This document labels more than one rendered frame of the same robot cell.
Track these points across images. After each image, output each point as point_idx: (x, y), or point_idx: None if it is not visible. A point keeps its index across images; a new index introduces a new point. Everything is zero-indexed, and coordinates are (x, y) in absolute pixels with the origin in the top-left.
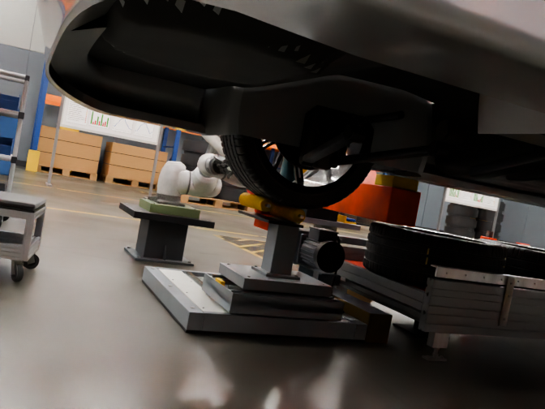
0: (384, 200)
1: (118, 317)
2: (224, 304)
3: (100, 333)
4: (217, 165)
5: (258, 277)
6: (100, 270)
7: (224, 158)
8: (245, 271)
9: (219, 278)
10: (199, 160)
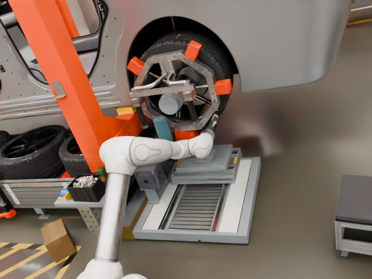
0: (143, 113)
1: (289, 175)
2: (240, 158)
3: (303, 158)
4: (214, 127)
5: (222, 147)
6: (277, 270)
7: (215, 117)
8: (221, 154)
9: (234, 160)
10: (211, 143)
